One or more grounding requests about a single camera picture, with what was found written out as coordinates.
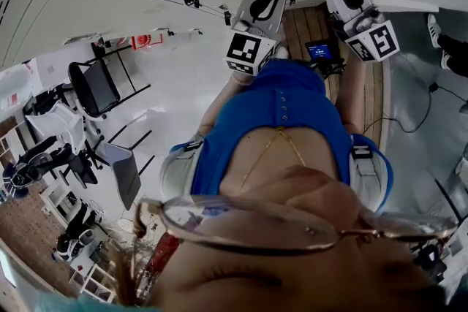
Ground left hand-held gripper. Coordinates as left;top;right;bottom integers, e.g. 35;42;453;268
224;0;289;77

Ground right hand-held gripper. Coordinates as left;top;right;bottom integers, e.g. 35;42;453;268
317;0;401;63

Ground person's left forearm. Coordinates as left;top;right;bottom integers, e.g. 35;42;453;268
199;73;259;139

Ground person's right forearm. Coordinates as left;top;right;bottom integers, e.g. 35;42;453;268
334;45;367;135

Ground black device with blue screen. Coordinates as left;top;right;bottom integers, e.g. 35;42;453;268
304;40;333;62

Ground person's blue top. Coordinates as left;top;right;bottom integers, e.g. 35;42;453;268
170;58;395;199

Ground black folding chair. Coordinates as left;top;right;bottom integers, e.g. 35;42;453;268
67;43;151;118

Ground grey folding chair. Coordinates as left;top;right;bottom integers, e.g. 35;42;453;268
103;129;156;211

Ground metal-rimmed glasses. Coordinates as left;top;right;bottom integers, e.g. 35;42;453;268
133;194;460;257

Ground white chair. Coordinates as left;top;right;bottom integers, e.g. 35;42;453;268
24;101;87;155

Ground person's face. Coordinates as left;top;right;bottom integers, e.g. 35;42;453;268
146;164;449;312

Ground black and white robot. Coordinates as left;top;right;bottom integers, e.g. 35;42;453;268
1;136;76;199
53;199;107;263

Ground white shelf unit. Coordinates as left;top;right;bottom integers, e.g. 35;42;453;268
68;262;117;304

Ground black cable bundle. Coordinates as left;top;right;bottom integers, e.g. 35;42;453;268
309;56;347;80

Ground black floor cable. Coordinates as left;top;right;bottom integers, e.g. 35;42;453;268
360;85;468;134

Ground gold necklace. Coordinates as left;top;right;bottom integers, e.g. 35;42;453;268
239;126;308;191

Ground red wall fixture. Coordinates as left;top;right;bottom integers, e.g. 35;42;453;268
130;33;164;51

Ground grey shoulder strap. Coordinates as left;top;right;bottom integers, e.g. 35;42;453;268
347;134;389;213
160;139;205;200

